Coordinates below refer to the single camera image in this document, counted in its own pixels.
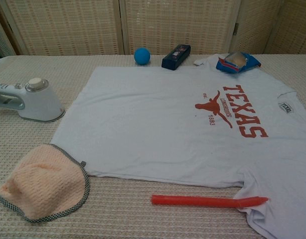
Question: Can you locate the white Texas print t-shirt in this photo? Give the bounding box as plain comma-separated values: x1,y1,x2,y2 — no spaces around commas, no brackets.
50,54,306,239

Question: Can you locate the white handheld device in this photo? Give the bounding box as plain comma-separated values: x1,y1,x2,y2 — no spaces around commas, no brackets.
0,77,66,123

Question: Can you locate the blue ball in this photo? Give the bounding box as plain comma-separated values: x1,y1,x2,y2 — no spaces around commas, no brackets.
134,47,151,66

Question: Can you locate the red plastic stick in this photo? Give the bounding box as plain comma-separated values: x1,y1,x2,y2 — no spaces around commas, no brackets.
151,194,269,208

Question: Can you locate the blue snack packet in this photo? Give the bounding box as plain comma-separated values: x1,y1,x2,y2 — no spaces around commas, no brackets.
215,51,262,75

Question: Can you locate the beige woven tablecloth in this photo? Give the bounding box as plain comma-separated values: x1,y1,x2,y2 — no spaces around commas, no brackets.
0,53,306,239

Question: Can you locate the woven folding screen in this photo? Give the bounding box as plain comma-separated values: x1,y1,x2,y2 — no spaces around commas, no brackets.
0,0,306,56

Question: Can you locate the peach towel with checkered trim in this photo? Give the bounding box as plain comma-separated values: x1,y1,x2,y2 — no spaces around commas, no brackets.
0,143,90,224

